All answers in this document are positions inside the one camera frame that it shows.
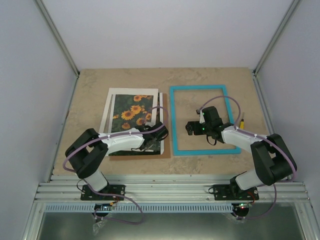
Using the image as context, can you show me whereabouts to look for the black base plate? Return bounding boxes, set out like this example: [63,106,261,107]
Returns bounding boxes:
[80,184,126,202]
[208,184,260,201]

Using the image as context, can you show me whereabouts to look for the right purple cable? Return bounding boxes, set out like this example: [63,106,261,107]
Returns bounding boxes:
[199,96,299,221]

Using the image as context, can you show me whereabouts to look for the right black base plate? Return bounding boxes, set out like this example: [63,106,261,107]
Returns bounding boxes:
[208,184,260,201]

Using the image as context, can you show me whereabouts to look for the controller board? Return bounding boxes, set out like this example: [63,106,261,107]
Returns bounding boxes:
[93,202,117,212]
[234,202,253,209]

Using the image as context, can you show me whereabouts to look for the grey slotted cable duct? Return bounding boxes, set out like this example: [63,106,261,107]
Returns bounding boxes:
[44,203,233,214]

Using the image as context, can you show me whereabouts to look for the yellow screwdriver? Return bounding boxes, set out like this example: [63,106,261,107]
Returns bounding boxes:
[239,112,245,130]

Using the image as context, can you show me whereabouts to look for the teal picture frame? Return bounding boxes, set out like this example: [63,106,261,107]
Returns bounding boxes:
[169,84,242,156]

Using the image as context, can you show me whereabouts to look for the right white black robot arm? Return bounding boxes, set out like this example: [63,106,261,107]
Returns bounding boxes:
[185,106,297,200]

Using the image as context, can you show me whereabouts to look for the right aluminium corner post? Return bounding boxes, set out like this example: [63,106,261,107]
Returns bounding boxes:
[252,0,303,76]

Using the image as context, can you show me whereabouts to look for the aluminium rail base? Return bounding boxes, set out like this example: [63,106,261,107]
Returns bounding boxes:
[34,174,310,203]

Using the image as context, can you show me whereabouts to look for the brown fibreboard backing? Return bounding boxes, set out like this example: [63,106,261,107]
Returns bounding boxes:
[109,92,171,161]

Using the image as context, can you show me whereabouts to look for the aluminium corner post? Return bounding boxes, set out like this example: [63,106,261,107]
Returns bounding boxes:
[34,0,81,77]
[252,0,303,76]

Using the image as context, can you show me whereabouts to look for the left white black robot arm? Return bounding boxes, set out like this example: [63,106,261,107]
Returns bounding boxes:
[63,122,169,200]

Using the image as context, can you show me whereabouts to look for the right controller board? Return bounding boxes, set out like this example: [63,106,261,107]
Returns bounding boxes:
[234,202,253,209]

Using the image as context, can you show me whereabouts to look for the left aluminium corner post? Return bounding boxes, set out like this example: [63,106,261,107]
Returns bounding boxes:
[34,0,81,77]

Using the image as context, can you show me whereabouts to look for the clear plastic bag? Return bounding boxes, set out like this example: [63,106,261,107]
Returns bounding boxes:
[92,219,107,236]

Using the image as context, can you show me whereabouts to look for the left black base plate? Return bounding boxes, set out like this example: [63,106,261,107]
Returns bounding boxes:
[80,184,126,202]

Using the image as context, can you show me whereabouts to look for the left controller board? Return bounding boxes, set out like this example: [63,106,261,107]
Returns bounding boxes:
[93,202,117,212]

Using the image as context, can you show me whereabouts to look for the sunflower photo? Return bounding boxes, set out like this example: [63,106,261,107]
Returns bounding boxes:
[108,92,164,156]

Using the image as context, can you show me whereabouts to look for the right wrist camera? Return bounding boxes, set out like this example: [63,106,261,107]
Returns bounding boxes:
[196,109,205,124]

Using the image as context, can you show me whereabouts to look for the white mat board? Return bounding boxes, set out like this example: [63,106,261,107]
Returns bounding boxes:
[98,88,159,133]

